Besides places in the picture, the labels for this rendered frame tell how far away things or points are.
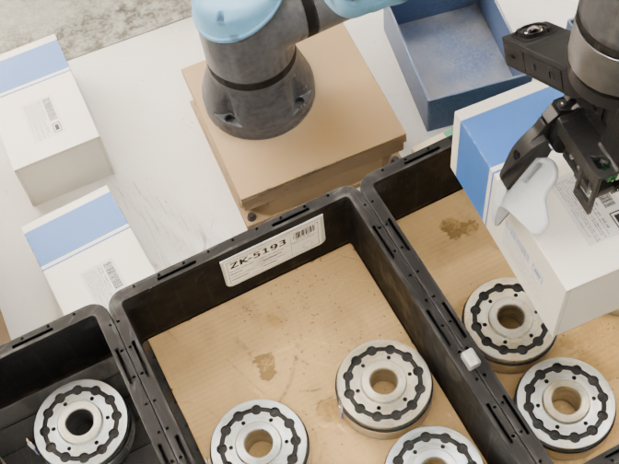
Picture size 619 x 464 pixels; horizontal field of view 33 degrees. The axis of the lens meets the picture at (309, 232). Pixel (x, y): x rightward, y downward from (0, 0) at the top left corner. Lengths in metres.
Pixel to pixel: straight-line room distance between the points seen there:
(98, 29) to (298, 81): 1.32
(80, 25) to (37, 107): 1.19
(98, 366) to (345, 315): 0.28
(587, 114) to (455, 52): 0.75
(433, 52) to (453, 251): 0.42
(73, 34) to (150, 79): 1.07
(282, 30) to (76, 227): 0.36
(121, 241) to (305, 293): 0.26
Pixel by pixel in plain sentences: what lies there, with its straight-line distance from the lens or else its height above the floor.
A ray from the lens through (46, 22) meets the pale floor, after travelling 2.69.
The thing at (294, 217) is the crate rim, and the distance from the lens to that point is 1.15.
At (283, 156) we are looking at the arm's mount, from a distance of 1.37.
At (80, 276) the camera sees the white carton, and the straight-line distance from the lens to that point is 1.32.
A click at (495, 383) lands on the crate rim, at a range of 1.06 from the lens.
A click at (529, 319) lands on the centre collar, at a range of 1.16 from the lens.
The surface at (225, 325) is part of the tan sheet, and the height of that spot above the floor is 0.83.
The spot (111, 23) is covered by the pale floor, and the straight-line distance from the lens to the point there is 2.64.
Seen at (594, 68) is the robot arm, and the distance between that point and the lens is 0.75.
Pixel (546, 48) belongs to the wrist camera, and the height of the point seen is 1.26.
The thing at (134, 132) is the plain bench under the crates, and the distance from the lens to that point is 1.53.
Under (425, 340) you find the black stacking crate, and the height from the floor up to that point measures 0.88.
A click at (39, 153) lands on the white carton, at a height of 0.79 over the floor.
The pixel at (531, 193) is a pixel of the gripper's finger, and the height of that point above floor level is 1.17.
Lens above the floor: 1.91
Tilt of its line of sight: 59 degrees down
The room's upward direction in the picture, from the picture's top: 8 degrees counter-clockwise
